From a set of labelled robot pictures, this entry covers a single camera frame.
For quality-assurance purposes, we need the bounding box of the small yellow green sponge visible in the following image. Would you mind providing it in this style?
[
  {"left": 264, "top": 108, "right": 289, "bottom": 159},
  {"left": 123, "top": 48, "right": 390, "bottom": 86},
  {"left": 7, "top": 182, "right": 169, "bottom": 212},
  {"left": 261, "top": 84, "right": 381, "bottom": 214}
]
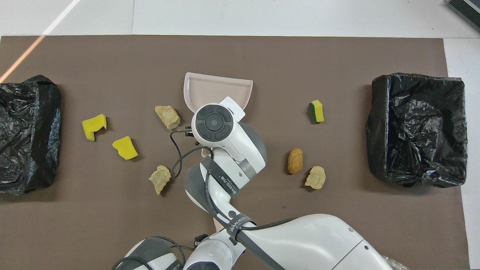
[{"left": 309, "top": 100, "right": 325, "bottom": 124}]

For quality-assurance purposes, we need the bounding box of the notched yellow sponge piece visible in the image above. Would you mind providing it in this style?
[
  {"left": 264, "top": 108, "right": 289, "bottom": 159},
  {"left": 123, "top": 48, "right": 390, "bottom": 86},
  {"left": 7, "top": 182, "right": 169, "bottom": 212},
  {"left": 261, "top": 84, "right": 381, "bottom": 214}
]
[{"left": 82, "top": 114, "right": 107, "bottom": 142}]

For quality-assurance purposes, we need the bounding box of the beige plastic dustpan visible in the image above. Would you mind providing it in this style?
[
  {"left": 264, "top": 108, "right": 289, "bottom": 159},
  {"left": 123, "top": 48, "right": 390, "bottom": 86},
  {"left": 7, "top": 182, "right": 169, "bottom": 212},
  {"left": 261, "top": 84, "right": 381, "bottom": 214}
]
[{"left": 183, "top": 72, "right": 254, "bottom": 158}]

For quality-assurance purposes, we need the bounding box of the yellow sponge chunk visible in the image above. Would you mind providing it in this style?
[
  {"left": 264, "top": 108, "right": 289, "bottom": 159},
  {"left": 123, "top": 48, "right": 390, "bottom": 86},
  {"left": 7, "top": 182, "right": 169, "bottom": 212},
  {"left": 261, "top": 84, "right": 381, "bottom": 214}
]
[{"left": 112, "top": 136, "right": 139, "bottom": 161}]

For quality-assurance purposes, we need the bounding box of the black bag lined bin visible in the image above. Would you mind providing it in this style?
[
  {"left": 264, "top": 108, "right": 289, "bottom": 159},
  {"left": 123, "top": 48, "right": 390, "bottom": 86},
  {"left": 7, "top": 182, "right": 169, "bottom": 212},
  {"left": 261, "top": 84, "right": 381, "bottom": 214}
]
[
  {"left": 366, "top": 73, "right": 468, "bottom": 189},
  {"left": 0, "top": 75, "right": 62, "bottom": 195}
]

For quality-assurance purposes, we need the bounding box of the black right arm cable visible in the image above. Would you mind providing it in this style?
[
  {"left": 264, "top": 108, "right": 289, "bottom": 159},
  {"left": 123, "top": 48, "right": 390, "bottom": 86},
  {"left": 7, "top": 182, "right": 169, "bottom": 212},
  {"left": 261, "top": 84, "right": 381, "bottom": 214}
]
[{"left": 169, "top": 129, "right": 297, "bottom": 270}]

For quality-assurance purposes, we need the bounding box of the brown oval sponge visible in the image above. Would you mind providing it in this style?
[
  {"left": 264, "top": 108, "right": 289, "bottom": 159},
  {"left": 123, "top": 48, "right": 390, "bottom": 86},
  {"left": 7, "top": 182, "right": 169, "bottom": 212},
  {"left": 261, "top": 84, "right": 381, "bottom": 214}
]
[{"left": 287, "top": 148, "right": 304, "bottom": 174}]

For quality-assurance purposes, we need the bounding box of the brown table mat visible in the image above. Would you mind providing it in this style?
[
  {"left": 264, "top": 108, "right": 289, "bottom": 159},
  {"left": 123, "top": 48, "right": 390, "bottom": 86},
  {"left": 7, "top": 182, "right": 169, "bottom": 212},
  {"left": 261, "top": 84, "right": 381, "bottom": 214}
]
[{"left": 0, "top": 36, "right": 470, "bottom": 270}]

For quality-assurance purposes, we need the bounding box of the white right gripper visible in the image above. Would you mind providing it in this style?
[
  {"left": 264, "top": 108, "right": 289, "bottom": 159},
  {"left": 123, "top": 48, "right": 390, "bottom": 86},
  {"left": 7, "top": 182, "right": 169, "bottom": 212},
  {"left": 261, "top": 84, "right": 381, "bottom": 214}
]
[{"left": 186, "top": 96, "right": 246, "bottom": 147}]

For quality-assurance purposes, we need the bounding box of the beige sponge scrap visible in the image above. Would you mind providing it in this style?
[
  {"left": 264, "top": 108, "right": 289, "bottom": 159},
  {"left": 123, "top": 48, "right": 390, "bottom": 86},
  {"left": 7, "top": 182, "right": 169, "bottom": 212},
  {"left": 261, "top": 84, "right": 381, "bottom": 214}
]
[
  {"left": 154, "top": 105, "right": 181, "bottom": 131},
  {"left": 148, "top": 165, "right": 172, "bottom": 196},
  {"left": 304, "top": 166, "right": 326, "bottom": 190}
]

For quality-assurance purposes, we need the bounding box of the grey ribbed device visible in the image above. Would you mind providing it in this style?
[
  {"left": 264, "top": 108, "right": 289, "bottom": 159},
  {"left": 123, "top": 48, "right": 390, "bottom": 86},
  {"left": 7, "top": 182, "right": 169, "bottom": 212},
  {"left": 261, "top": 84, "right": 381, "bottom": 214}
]
[{"left": 446, "top": 0, "right": 480, "bottom": 32}]

